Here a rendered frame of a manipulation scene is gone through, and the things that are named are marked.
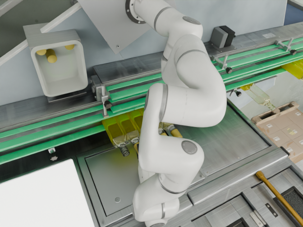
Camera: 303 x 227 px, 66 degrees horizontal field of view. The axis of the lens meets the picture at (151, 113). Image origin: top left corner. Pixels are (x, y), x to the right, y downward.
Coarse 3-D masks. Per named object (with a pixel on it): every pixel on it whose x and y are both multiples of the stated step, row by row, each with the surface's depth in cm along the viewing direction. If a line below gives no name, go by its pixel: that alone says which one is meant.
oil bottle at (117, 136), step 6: (102, 120) 101; (108, 120) 98; (114, 120) 99; (108, 126) 96; (114, 126) 96; (120, 126) 97; (108, 132) 97; (114, 132) 94; (120, 132) 95; (114, 138) 92; (120, 138) 93; (114, 144) 94
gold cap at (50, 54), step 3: (48, 51) 85; (51, 51) 85; (54, 51) 87; (45, 54) 86; (48, 54) 84; (51, 54) 84; (54, 54) 85; (48, 57) 84; (51, 57) 84; (54, 57) 85; (48, 60) 85; (51, 60) 85; (54, 60) 86
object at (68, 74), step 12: (36, 48) 77; (48, 48) 79; (60, 48) 88; (36, 60) 80; (60, 60) 92; (72, 60) 94; (84, 60) 88; (48, 72) 93; (60, 72) 95; (72, 72) 98; (84, 72) 92; (48, 84) 95; (60, 84) 96; (72, 84) 97; (84, 84) 97
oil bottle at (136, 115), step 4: (128, 112) 104; (132, 112) 103; (136, 112) 103; (140, 112) 103; (132, 116) 101; (136, 116) 101; (140, 116) 102; (136, 120) 100; (140, 120) 100; (136, 124) 99; (140, 124) 98; (140, 128) 97; (140, 132) 97
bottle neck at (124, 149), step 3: (120, 144) 92; (123, 144) 92; (120, 147) 92; (123, 147) 91; (126, 147) 92; (120, 150) 92; (123, 150) 91; (126, 150) 91; (123, 153) 90; (126, 153) 92; (129, 153) 92
